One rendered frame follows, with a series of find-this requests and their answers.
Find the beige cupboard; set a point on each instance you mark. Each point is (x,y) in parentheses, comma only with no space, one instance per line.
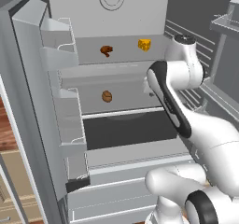
(17,174)

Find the grey fridge bottom drawer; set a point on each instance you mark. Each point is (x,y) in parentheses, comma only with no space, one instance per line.
(115,196)

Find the yellow cheese wedge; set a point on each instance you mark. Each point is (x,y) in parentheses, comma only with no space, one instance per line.
(144,44)

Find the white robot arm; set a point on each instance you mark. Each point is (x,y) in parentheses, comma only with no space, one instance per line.
(214,146)

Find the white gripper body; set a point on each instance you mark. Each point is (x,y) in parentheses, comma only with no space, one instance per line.
(148,86)

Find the grey fridge door with shelves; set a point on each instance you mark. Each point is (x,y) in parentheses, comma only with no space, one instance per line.
(34,87)

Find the brown chicken drumstick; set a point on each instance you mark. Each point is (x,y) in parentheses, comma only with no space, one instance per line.
(106,49)

